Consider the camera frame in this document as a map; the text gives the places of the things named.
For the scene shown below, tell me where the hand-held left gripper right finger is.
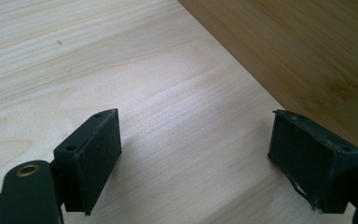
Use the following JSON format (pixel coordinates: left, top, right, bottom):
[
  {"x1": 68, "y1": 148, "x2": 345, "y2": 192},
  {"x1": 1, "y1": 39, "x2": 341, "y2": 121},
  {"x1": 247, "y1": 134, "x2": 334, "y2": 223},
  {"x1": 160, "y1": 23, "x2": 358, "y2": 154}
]
[{"x1": 267, "y1": 108, "x2": 358, "y2": 215}]

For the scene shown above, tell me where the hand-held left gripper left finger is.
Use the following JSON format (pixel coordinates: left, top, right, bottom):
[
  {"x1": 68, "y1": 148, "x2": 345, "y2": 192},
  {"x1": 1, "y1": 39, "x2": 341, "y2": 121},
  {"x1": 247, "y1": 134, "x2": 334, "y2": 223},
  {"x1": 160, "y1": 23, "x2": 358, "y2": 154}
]
[{"x1": 52, "y1": 107, "x2": 123, "y2": 217}]

